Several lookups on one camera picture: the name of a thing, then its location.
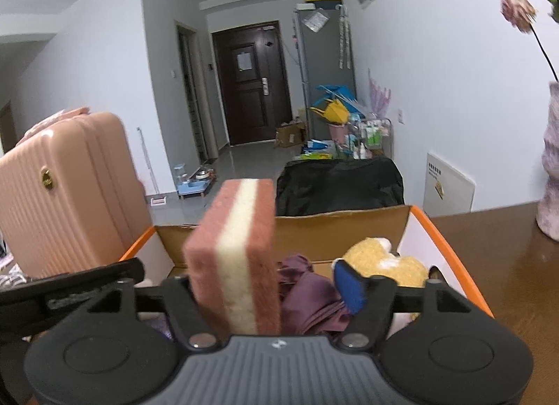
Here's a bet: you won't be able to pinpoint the pink bucket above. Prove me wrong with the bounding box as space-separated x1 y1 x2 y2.
327 121 348 144

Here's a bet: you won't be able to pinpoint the wire cart with bottles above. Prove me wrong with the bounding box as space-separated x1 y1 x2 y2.
344 116 394 160

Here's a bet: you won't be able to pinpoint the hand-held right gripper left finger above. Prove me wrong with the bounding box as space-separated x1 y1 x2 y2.
87 276 219 350

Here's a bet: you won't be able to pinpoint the grey refrigerator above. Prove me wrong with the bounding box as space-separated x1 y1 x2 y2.
293 5 357 127

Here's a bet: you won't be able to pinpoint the pink ribbed suitcase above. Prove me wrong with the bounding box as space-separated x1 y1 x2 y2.
0 107 154 280

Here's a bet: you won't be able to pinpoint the dried pink flowers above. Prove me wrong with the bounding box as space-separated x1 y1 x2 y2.
499 0 559 83

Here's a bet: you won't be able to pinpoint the yellow bag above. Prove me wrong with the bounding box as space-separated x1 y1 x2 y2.
310 99 350 125

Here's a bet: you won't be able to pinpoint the dark brown entrance door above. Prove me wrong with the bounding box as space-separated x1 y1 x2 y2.
211 20 293 146

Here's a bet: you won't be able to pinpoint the side doorway frame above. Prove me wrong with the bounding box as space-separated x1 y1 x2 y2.
175 20 219 164

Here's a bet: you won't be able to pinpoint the yellow plush dog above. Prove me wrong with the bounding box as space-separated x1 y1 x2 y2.
331 237 431 319

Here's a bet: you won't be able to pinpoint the purple satin cloth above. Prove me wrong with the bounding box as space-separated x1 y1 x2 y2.
277 254 355 336

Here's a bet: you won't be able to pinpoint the white folded umbrella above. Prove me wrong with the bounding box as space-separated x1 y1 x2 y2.
337 5 353 69

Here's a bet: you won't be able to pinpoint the clear plastic bag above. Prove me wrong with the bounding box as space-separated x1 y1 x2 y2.
304 9 329 32

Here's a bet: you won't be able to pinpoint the white cables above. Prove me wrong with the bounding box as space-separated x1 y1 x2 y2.
0 257 25 290

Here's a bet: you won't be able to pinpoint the pink textured vase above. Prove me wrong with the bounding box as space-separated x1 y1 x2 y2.
536 81 559 241

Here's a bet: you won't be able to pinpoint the orange-edged cardboard box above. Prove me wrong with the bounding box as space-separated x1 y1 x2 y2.
118 204 495 337

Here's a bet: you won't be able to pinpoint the brown sponge block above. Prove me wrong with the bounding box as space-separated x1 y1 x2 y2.
182 177 281 336

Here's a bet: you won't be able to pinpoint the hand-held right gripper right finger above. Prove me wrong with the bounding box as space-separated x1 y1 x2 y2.
332 258 473 352

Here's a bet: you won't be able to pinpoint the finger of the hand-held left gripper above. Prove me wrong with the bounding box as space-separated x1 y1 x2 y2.
0 258 146 314

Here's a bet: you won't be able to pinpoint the blue folded frame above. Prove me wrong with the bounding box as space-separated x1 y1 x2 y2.
316 84 357 105

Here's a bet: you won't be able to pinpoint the black fabric chair back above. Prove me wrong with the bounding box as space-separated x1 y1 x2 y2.
275 156 405 217

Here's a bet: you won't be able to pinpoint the purple feather wings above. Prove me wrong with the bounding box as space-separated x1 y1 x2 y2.
367 67 392 116

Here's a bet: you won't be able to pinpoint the brown cardboard floor box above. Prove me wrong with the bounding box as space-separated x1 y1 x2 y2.
275 121 307 148

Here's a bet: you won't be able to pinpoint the blue pet feeder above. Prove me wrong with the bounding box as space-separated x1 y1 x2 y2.
173 162 218 200

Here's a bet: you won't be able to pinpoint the purple knitted cloth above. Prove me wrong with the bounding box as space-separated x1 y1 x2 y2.
151 315 174 338

